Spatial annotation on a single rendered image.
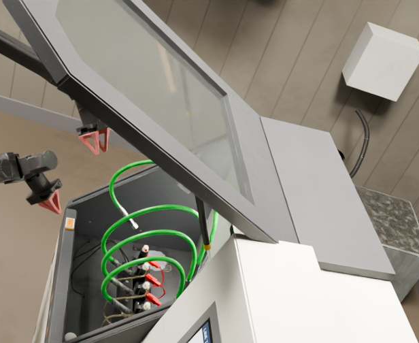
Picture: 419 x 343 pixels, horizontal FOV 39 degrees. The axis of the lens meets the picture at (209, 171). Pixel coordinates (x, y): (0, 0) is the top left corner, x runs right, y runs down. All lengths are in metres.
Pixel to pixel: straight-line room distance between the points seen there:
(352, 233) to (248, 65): 2.36
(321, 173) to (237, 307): 0.74
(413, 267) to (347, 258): 2.29
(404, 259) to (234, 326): 2.63
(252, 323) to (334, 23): 2.85
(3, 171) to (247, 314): 0.78
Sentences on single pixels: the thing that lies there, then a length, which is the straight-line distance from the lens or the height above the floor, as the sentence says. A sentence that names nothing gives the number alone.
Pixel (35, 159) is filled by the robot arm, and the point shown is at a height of 1.40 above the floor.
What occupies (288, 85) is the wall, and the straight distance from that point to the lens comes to 4.04.
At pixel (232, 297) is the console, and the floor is 1.50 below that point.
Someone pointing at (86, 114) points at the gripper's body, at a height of 1.42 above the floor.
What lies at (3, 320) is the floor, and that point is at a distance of 3.10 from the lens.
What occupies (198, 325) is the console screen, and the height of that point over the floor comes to 1.37.
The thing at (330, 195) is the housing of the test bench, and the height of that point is 1.50.
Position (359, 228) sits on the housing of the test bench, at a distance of 1.80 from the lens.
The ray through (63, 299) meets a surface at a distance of 1.98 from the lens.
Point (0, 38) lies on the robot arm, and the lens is 1.89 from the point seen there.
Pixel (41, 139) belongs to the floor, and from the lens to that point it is 4.22.
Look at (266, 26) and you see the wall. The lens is 3.86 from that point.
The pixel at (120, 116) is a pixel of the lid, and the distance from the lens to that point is 1.22.
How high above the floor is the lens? 2.46
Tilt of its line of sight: 34 degrees down
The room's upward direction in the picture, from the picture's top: 23 degrees clockwise
